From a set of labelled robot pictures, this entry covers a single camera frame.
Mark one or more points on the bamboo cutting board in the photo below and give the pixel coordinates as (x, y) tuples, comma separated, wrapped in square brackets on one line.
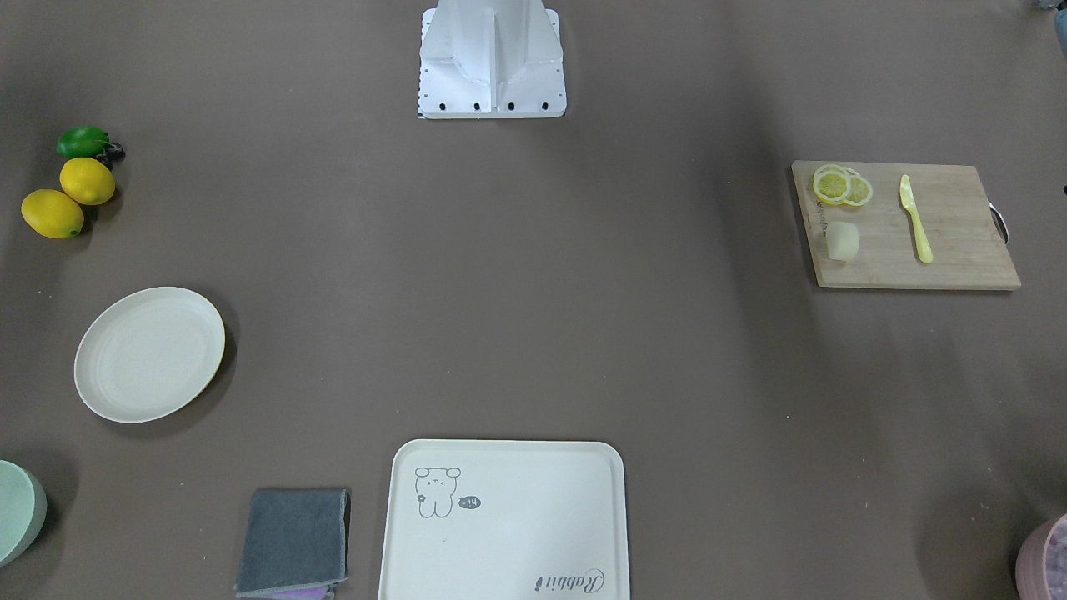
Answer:
[(968, 250)]

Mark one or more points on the yellow plastic knife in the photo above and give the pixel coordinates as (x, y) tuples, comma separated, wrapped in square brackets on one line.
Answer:
[(909, 204)]

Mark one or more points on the grey folded cloth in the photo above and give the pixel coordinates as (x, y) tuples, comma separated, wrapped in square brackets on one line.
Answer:
[(295, 544)]

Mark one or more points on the yellow lemon outer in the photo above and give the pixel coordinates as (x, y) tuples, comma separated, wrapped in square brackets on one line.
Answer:
[(53, 214)]

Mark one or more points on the cream rectangular rabbit tray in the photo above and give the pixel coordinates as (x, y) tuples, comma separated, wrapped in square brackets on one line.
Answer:
[(500, 519)]

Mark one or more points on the mint green bowl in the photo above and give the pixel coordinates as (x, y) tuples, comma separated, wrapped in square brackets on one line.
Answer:
[(23, 509)]

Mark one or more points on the yellow lemon near lime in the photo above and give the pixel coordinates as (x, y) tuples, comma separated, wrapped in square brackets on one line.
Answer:
[(87, 181)]

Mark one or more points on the dark cherries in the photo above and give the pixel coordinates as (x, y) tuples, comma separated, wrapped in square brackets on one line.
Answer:
[(111, 153)]

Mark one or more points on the cream round plate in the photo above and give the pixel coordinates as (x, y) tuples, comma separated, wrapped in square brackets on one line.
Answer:
[(149, 354)]

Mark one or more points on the lemon slices stack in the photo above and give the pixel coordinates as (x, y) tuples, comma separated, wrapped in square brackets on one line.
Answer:
[(837, 185)]

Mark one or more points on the green lime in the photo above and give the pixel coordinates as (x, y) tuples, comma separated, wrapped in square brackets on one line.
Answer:
[(82, 142)]

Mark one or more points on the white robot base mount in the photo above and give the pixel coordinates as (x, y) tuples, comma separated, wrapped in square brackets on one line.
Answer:
[(491, 60)]

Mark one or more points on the pink bowl with ice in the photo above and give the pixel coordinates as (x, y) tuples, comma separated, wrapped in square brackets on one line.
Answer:
[(1041, 562)]

